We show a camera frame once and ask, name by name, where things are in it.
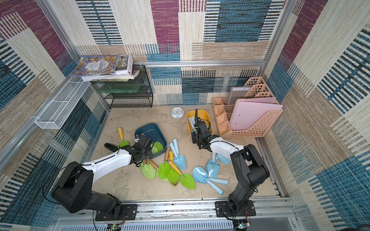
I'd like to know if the blue shovel diagonal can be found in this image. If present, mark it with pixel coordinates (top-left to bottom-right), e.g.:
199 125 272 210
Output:
189 116 196 132

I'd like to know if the blue shovel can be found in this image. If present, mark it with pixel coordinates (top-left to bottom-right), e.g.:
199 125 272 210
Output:
170 142 187 170
192 166 228 185
216 154 231 165
193 175 224 195
173 139 180 159
188 117 195 132
206 152 220 178

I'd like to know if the dark teal storage box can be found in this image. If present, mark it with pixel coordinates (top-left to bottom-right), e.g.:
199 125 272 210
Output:
135 123 167 158

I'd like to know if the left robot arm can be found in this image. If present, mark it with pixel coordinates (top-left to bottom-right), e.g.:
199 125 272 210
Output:
51 135 153 220

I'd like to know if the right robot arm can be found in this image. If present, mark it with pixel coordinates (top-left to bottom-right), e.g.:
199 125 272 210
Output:
192 109 270 216

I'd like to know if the yellow storage box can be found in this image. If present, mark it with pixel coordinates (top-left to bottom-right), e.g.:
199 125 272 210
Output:
187 109 214 135

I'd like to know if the small black device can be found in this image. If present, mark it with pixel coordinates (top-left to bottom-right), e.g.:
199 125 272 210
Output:
104 142 119 152

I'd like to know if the pink plastic file organizer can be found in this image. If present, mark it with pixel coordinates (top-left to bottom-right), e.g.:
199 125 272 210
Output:
213 77 283 139

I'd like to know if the small white alarm clock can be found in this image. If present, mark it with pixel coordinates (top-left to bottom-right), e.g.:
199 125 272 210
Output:
171 106 185 118

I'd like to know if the pink file folder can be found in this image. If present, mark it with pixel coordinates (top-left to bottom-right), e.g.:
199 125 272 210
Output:
229 99 283 131

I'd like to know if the grey folder in organizer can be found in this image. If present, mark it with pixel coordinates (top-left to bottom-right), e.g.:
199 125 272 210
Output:
227 86 251 105

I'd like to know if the green mat on shelf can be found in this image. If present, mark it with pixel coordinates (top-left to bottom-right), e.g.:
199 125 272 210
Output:
97 84 142 93

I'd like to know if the white book stack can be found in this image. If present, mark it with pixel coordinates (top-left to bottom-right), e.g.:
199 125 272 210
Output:
80 54 140 81

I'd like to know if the colourful picture book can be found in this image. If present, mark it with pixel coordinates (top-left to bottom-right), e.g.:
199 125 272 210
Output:
70 55 120 77

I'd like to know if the black wire shelf rack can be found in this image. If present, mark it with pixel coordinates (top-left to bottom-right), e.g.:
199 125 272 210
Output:
91 65 154 109

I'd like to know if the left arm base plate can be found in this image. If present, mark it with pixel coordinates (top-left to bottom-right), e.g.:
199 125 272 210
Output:
94 204 138 221

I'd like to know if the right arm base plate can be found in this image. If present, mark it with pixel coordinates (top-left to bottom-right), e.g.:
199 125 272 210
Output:
214 200 256 218

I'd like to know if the white wire mesh basket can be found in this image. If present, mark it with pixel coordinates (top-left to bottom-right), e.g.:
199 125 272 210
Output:
35 81 90 130

